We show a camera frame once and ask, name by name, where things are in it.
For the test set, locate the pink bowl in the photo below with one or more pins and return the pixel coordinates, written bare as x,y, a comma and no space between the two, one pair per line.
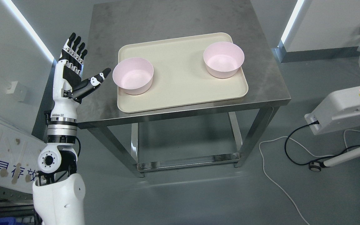
223,59
133,75

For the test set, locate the beige plastic tray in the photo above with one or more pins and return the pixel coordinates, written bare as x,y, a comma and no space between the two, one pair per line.
180,75

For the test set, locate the white machine with warning label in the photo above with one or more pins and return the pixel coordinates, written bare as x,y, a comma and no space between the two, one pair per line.
338,111

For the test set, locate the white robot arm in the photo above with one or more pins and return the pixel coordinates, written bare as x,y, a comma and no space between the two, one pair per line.
59,191

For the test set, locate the white sign board blue letters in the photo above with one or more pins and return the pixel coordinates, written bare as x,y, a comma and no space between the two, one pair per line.
18,154

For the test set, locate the white stand leg with caster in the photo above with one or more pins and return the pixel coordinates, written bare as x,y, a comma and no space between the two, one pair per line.
316,166

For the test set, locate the stainless steel table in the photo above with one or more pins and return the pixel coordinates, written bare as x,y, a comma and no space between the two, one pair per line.
116,24

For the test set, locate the white wall socket left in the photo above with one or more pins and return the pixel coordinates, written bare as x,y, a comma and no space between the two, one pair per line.
17,91

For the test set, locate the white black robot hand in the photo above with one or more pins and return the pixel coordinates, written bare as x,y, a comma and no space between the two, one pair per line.
68,88

